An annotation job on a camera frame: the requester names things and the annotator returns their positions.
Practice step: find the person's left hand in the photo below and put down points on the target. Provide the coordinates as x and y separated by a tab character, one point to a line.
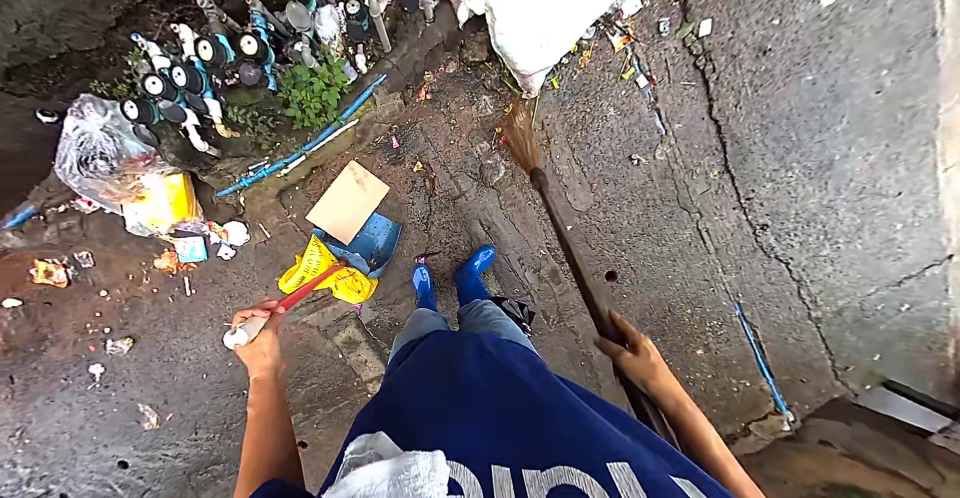
259	348

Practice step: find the person's right hand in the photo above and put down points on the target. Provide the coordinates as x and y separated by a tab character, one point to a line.
645	363

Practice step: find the person's left thumb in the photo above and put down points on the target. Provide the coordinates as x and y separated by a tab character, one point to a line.
276	319

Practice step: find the person's right thumb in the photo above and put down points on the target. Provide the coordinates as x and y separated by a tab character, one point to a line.
610	347

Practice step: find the person's right index finger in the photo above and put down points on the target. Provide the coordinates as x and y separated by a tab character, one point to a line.
625	329

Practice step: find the person's left fingers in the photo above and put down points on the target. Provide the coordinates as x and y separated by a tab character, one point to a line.
253	310

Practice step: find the person's left forearm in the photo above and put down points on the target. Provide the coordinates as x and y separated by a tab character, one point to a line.
268	430

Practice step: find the person's right forearm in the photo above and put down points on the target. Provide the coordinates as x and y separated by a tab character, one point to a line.
709	430

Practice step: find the yellow plastic bag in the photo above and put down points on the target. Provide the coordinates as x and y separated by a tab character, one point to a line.
307	267

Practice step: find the light blue packet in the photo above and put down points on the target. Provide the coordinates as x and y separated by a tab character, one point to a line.
191	249

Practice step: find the orange crumpled wrapper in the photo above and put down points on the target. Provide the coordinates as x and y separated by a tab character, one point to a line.
171	261

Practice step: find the black plastic bag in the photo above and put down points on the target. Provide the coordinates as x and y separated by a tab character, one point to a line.
516	312

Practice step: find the person's legs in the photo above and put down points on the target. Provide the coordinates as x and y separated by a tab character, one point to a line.
480	314

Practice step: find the brown cardboard piece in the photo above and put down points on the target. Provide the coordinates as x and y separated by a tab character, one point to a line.
349	202

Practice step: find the crumpled clear plastic litter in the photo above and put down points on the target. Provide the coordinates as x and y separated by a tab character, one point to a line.
118	346

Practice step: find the blue pipe in ground groove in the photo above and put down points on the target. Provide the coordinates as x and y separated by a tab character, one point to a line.
761	359

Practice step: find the yellow plastic packaging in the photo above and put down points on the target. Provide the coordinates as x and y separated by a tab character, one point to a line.
166	199

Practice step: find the crumpled whitish wrapper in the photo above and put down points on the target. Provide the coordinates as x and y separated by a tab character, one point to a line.
148	417

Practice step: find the person's body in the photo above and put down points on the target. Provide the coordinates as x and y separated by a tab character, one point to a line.
465	400

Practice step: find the white litter scrap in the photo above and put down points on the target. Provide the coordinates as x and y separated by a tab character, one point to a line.
96	370

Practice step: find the thin white pipe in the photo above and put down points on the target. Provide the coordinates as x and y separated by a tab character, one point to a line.
319	148

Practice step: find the long blue pipe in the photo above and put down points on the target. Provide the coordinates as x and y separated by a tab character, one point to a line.
322	136

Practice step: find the white cloth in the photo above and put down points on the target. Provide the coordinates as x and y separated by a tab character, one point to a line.
397	475

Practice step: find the orange and white wrapper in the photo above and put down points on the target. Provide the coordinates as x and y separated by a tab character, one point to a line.
49	273

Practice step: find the clear plastic bag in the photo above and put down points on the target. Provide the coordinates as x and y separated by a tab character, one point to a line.
97	149

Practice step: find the green leafy plant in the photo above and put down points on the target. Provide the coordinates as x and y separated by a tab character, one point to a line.
315	92

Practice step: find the cluster of water meters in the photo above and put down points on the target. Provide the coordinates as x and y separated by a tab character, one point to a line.
187	77

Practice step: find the white litter piece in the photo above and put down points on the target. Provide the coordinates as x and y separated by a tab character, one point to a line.
11	303

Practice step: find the short blue pipe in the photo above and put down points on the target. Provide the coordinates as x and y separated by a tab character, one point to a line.
19	217

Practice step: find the scattered pile of litter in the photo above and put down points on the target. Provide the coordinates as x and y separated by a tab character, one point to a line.
622	38

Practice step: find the white square scrap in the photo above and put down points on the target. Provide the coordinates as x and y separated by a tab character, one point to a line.
705	28

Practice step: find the large white sack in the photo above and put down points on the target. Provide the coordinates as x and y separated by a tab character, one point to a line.
547	17

